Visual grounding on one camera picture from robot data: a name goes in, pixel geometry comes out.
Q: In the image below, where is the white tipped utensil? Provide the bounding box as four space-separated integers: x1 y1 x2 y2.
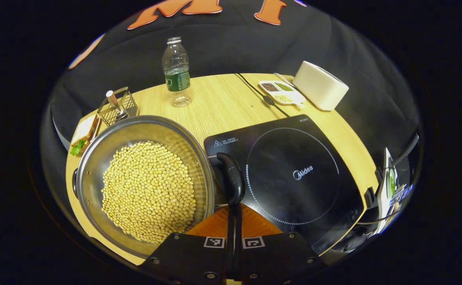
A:
106 90 128 119

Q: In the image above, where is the black induction cooktop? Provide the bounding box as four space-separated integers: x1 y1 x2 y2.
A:
203 114 365 256

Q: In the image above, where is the steel pot with black handles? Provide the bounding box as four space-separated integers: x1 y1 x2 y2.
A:
72 115 246 260

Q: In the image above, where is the sandwich with lettuce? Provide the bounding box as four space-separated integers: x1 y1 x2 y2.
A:
69 115 100 156

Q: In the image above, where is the metal wire basket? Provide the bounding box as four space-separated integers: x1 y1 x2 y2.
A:
97 86 139 127

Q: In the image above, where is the small white plate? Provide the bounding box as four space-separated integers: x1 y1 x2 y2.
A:
70 116 103 157

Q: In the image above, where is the black power cable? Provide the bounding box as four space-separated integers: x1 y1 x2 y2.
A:
234 73 291 118

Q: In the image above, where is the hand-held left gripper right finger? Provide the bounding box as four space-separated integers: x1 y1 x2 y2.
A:
235 204 328 285

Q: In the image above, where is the white divided dish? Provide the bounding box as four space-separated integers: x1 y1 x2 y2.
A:
259 80 306 107

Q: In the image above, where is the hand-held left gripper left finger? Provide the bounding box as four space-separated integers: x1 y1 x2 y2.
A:
138 204 235 285

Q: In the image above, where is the pile of soybeans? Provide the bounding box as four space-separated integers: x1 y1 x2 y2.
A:
101 141 197 244

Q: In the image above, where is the white toaster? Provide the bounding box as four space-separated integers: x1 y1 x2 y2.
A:
292 61 349 111

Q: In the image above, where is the clear plastic water bottle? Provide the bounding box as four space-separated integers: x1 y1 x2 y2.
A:
162 36 194 108

